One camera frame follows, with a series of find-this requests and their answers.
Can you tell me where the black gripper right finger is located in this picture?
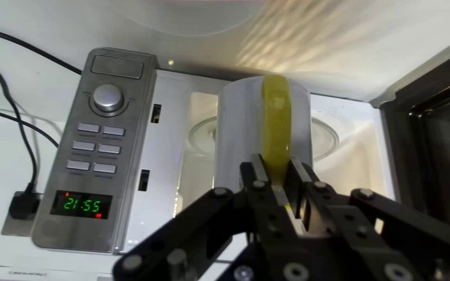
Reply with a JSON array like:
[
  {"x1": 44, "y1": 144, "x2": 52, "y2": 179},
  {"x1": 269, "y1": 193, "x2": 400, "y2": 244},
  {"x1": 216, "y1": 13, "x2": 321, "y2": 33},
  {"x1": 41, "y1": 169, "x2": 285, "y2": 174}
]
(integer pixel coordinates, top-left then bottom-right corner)
[{"x1": 285, "y1": 160, "x2": 319, "y2": 207}]

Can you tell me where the black plug in socket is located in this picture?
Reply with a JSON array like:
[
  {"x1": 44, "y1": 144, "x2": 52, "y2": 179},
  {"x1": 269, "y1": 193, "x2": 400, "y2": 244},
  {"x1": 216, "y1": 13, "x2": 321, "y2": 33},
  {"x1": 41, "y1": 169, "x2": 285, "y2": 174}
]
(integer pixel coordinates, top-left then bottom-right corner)
[{"x1": 8, "y1": 193, "x2": 41, "y2": 221}]

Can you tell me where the black power cable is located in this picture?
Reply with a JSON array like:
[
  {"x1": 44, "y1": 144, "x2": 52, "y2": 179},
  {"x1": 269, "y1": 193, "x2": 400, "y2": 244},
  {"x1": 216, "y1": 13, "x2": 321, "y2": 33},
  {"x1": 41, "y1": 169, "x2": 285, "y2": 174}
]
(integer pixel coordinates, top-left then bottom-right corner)
[{"x1": 0, "y1": 27, "x2": 83, "y2": 194}]

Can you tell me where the silver microwave oven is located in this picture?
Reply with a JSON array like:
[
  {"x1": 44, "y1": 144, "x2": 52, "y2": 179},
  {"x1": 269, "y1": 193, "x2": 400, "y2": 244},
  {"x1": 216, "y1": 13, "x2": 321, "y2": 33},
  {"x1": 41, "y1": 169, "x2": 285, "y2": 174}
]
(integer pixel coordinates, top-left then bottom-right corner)
[{"x1": 49, "y1": 0, "x2": 450, "y2": 250}]

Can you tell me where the glass microwave turntable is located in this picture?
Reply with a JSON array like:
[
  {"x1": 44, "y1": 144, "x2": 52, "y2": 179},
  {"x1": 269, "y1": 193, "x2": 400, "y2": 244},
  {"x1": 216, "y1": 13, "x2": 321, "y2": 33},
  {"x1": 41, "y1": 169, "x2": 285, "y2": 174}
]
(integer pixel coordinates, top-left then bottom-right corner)
[{"x1": 188, "y1": 118, "x2": 339, "y2": 161}]

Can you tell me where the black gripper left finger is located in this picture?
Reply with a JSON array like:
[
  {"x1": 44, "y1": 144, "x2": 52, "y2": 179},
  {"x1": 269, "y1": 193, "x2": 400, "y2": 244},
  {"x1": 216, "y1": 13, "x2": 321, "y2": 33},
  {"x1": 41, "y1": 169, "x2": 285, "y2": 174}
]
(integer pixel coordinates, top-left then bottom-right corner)
[{"x1": 239, "y1": 155, "x2": 274, "y2": 210}]

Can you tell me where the white mug yellow handle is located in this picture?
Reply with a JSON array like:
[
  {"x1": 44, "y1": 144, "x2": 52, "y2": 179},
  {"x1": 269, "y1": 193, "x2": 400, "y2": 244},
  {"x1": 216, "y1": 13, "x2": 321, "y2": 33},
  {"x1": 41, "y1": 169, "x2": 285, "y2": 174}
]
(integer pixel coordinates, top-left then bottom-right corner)
[{"x1": 214, "y1": 75, "x2": 313, "y2": 193}]

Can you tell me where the microwave door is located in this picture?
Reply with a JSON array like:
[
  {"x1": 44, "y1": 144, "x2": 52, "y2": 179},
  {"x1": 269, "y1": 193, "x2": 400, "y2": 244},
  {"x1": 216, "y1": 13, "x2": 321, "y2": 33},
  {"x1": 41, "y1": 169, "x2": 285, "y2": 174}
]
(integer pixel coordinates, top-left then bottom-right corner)
[{"x1": 382, "y1": 55, "x2": 450, "y2": 224}]

